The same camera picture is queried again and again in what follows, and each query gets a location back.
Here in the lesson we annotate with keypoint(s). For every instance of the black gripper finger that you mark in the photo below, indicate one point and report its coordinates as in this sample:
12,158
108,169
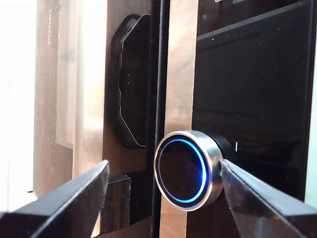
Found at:
267,210
62,210

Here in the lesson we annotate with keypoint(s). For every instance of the plain steel-rimmed rotary knob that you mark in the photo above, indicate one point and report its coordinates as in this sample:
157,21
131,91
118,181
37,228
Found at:
183,171

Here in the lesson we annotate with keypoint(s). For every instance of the black built-in oven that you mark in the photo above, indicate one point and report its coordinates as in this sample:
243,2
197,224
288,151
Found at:
247,86

